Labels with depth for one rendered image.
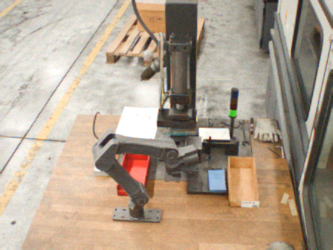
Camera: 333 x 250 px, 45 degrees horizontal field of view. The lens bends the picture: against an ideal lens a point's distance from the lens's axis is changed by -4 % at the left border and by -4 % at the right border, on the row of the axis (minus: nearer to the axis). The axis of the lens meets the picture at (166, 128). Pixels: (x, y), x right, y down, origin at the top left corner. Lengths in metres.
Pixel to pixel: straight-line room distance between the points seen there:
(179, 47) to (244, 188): 0.69
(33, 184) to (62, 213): 1.55
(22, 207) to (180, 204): 1.66
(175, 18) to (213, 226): 0.86
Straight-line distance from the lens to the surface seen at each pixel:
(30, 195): 3.29
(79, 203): 1.85
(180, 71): 1.74
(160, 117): 1.88
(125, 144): 1.47
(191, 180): 1.88
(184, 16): 1.72
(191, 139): 2.00
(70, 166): 2.05
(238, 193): 1.86
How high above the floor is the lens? 2.21
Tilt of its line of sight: 36 degrees down
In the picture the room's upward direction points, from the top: 1 degrees counter-clockwise
